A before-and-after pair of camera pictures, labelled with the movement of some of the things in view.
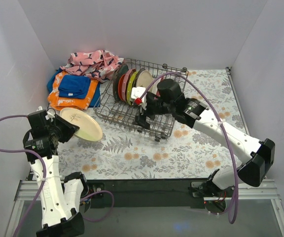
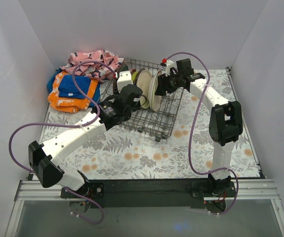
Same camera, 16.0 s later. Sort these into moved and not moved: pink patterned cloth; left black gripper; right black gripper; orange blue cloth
Moved: left black gripper; right black gripper
Not moved: pink patterned cloth; orange blue cloth
